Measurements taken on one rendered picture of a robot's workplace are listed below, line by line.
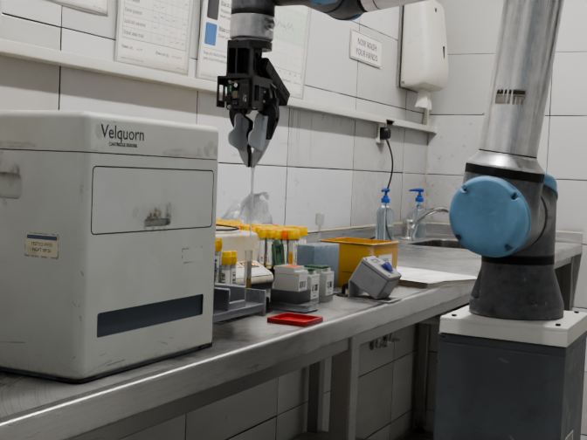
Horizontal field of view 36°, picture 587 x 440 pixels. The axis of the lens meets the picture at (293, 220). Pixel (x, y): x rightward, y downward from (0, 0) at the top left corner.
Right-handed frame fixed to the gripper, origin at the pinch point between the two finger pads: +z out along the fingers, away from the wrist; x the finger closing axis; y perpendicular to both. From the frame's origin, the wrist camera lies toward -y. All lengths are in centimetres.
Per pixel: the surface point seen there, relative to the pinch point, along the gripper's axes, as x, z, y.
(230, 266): 4.2, 17.2, 13.9
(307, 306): 10.5, 24.9, -2.7
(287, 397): -49, 74, -120
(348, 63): -49, -37, -157
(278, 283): 4.5, 21.4, -2.8
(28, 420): 17, 27, 73
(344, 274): 2.2, 23.0, -38.6
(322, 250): 2.6, 17.2, -25.7
